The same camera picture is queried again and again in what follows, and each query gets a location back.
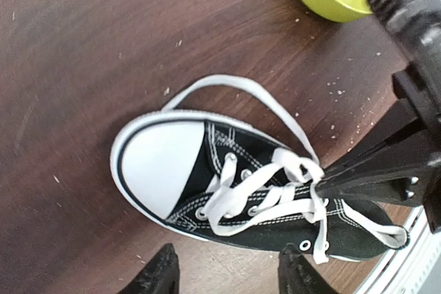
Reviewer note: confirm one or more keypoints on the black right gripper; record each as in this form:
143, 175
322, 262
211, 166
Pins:
407, 137

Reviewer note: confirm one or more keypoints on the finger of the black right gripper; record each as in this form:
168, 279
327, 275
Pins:
400, 187

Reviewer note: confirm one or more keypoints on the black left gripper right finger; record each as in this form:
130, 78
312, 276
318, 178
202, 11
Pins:
297, 276

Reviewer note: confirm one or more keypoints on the black white canvas sneaker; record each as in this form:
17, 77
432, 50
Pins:
151, 159

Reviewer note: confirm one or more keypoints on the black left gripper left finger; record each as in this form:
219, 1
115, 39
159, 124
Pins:
160, 275

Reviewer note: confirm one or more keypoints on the white shoelace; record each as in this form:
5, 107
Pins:
245, 189

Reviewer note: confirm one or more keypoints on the front aluminium rail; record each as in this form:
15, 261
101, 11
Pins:
405, 271

